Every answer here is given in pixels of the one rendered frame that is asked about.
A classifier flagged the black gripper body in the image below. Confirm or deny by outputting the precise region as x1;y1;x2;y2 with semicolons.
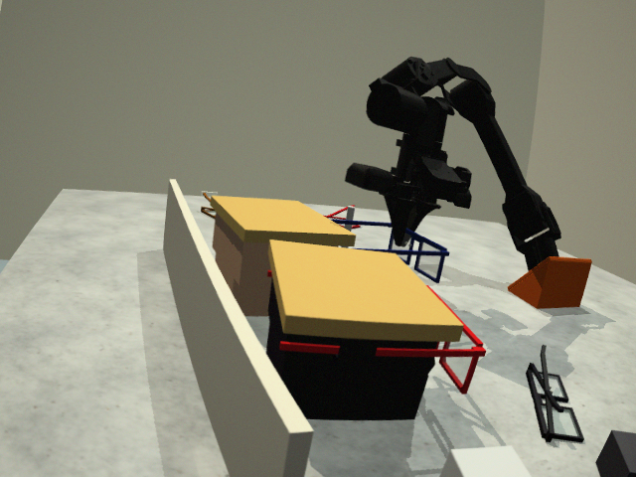
345;134;472;209

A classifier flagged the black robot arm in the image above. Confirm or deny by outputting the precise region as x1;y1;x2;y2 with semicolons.
366;57;561;271

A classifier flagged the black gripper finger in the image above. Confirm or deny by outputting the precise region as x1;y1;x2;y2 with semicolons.
379;192;417;246
406;197;441;232

